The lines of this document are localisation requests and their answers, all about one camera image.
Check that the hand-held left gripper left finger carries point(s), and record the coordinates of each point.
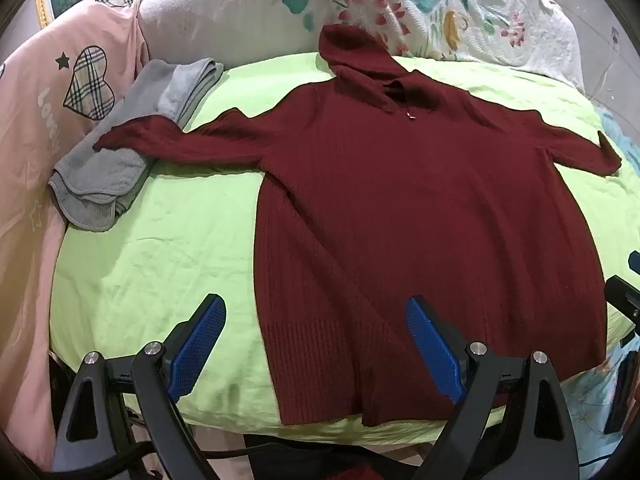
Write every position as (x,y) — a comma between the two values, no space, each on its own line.
(200,340)

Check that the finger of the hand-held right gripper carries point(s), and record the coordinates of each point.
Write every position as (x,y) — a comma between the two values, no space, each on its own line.
(622,295)

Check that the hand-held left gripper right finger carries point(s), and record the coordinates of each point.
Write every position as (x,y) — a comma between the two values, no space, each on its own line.
(431,345)

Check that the white floral quilt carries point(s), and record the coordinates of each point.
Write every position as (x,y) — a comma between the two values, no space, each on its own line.
(310,0)

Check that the lime green bed sheet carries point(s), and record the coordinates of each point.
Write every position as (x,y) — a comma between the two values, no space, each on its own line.
(165,260)

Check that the maroon knit hooded sweater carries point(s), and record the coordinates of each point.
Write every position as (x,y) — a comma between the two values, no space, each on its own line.
(410,220)

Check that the pink quilt with plaid hearts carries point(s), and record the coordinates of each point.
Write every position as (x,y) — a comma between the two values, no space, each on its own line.
(55,125)

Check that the grey folded towel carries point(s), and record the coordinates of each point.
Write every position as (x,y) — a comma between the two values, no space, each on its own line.
(107,170)

